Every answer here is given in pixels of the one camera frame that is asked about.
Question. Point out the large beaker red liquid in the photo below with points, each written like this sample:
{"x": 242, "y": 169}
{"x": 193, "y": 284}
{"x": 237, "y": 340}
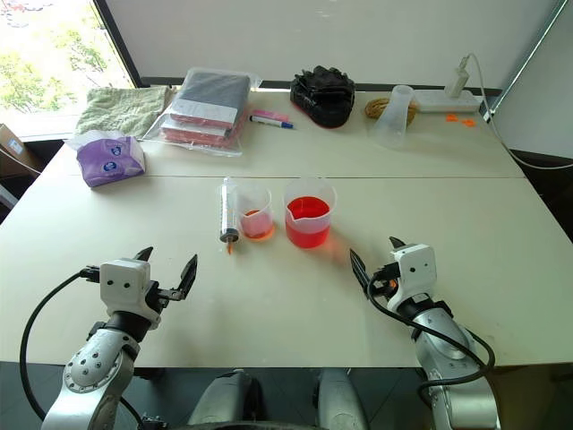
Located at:
{"x": 309, "y": 219}

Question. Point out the dark grey rounded shape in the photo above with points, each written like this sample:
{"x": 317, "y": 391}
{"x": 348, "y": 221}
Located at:
{"x": 224, "y": 398}
{"x": 336, "y": 398}

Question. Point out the clear bag of notebooks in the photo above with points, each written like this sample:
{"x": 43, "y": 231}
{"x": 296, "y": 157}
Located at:
{"x": 206, "y": 112}

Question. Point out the white power strip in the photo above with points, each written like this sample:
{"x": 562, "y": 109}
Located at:
{"x": 452, "y": 102}

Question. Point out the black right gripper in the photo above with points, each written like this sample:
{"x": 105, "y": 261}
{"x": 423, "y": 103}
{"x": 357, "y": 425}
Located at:
{"x": 386, "y": 277}

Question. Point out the white blue marker pen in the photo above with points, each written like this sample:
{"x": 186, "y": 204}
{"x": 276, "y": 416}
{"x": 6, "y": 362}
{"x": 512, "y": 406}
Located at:
{"x": 271, "y": 121}

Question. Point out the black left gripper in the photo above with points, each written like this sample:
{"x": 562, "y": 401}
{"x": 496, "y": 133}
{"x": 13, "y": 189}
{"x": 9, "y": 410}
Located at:
{"x": 162, "y": 295}

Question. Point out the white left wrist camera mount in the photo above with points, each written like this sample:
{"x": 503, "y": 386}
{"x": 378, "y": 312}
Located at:
{"x": 123, "y": 277}

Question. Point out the pink marker pen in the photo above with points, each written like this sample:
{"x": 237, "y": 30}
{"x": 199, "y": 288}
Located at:
{"x": 268, "y": 114}

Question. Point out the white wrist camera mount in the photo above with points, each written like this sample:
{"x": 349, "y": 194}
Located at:
{"x": 123, "y": 277}
{"x": 414, "y": 269}

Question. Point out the clear syringe with orange tip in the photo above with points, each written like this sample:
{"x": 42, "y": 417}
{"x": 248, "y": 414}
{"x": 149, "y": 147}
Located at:
{"x": 228, "y": 210}

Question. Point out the purple tissue pack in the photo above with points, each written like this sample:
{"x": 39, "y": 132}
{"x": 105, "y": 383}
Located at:
{"x": 109, "y": 159}

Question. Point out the black window frame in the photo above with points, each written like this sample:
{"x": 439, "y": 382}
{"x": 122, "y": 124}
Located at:
{"x": 121, "y": 45}

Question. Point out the white charger plug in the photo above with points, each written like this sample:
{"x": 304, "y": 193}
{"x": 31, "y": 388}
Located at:
{"x": 456, "y": 78}

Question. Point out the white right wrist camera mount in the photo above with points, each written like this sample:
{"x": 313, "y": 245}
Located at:
{"x": 414, "y": 269}

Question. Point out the black gloves bundle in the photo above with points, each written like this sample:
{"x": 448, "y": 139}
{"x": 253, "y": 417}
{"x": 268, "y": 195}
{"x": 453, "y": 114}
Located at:
{"x": 322, "y": 96}

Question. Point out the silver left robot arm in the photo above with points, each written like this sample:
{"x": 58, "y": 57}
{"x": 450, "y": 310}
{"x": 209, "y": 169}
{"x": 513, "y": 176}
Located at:
{"x": 96, "y": 363}

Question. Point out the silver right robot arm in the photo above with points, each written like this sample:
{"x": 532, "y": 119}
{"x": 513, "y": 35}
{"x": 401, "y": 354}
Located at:
{"x": 447, "y": 354}

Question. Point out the silver metal pole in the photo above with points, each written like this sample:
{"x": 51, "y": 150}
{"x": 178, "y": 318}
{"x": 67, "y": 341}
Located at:
{"x": 532, "y": 49}

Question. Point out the small orange plastic piece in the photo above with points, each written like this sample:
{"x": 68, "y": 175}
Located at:
{"x": 450, "y": 118}
{"x": 468, "y": 122}

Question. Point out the small beaker orange liquid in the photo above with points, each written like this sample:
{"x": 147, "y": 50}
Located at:
{"x": 255, "y": 215}

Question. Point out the clear plastic conical flask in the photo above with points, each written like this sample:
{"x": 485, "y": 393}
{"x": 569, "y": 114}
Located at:
{"x": 394, "y": 116}

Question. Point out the green towel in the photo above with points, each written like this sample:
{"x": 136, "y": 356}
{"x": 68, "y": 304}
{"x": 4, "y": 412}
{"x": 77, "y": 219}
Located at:
{"x": 121, "y": 109}

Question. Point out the brown cardboard box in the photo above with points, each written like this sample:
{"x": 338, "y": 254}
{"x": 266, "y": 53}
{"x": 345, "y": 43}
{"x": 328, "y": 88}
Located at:
{"x": 15, "y": 152}

